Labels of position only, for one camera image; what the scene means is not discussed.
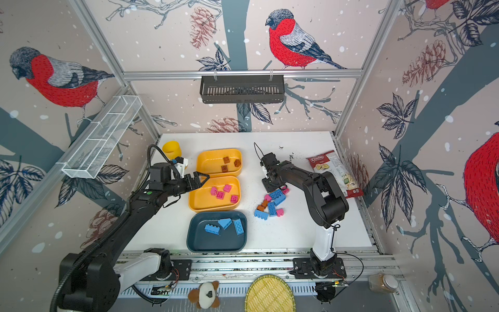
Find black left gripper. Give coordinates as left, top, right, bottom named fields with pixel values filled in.
left=164, top=171, right=210, bottom=198

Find blue lego brick large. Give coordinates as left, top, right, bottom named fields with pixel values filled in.
left=267, top=202, right=277, bottom=217

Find blue lego brick front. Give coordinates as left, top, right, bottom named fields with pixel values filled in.
left=254, top=209, right=269, bottom=220

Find blue sloped lego brick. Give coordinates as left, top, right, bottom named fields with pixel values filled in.
left=218, top=218, right=233, bottom=230

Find long blue lego brick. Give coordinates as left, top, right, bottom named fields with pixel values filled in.
left=205, top=224, right=220, bottom=235

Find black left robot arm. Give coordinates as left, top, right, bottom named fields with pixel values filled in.
left=49, top=162, right=210, bottom=311

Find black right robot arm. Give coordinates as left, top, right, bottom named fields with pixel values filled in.
left=260, top=153, right=349, bottom=278

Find near yellow plastic bin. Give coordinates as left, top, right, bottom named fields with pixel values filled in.
left=188, top=175, right=242, bottom=213

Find yellow plastic bin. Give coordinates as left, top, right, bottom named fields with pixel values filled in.
left=188, top=175, right=242, bottom=213
left=196, top=148, right=242, bottom=178

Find far yellow plastic bin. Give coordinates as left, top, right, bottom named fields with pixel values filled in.
left=196, top=148, right=242, bottom=178

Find yellow plastic goblet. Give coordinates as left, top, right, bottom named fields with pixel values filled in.
left=162, top=141, right=182, bottom=160

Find snack chips bag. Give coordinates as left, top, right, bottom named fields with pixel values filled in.
left=307, top=150, right=364, bottom=198

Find dark teal plastic bin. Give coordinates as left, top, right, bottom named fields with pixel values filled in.
left=187, top=211, right=248, bottom=253

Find woven bamboo tray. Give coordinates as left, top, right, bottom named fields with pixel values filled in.
left=244, top=274, right=296, bottom=312

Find plush dog toy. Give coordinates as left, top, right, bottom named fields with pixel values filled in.
left=188, top=281, right=220, bottom=309

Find amber glass jar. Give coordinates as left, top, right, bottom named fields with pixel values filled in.
left=369, top=273, right=399, bottom=293

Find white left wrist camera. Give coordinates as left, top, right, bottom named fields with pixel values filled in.
left=172, top=157, right=188, bottom=178

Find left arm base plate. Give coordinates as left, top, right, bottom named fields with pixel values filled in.
left=148, top=259, right=192, bottom=282

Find black wall basket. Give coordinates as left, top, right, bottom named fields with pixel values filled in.
left=200, top=75, right=285, bottom=104

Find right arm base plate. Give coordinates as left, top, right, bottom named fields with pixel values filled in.
left=289, top=257, right=346, bottom=280

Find white wire mesh basket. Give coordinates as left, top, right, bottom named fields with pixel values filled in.
left=62, top=95, right=142, bottom=179

